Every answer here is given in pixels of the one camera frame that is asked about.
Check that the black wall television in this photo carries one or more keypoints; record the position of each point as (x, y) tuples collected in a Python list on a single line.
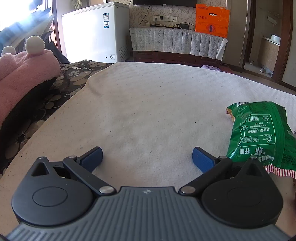
[(166, 2)]

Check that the pink plush garment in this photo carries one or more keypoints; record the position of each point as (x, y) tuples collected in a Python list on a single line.
[(25, 67)]

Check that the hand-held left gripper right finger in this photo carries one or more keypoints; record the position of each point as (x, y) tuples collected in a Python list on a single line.
[(201, 160)]

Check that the white pot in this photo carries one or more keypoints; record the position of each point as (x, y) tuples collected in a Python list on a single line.
[(276, 38)]

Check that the grey slipper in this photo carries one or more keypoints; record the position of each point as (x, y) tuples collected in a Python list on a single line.
[(263, 69)]

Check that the white chest freezer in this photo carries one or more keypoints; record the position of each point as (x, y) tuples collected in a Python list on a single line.
[(87, 32)]

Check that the dark floral blanket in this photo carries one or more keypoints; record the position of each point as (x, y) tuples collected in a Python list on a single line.
[(69, 78)]

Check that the wooden kitchen cabinet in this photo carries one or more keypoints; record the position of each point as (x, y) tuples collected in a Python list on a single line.
[(268, 54)]

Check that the green snack bag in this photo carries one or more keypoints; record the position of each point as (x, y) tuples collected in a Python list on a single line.
[(254, 134)]

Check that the white wall outlets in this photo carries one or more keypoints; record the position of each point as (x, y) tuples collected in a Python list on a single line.
[(165, 18)]

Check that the leaning grey board stack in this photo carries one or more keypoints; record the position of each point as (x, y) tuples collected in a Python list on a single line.
[(27, 30)]

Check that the black set-top box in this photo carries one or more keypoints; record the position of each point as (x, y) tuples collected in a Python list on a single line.
[(186, 26)]

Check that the orange cardboard box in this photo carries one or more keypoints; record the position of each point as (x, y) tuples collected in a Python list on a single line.
[(211, 20)]

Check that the dark wooden television cabinet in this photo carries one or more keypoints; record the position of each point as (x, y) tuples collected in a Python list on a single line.
[(175, 57)]

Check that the white lace cloth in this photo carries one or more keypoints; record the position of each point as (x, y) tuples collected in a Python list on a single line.
[(175, 40)]

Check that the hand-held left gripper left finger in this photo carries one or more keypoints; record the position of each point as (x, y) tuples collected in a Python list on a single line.
[(93, 157)]

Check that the purple plastic bottle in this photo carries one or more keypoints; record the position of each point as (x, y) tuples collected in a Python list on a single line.
[(210, 67)]

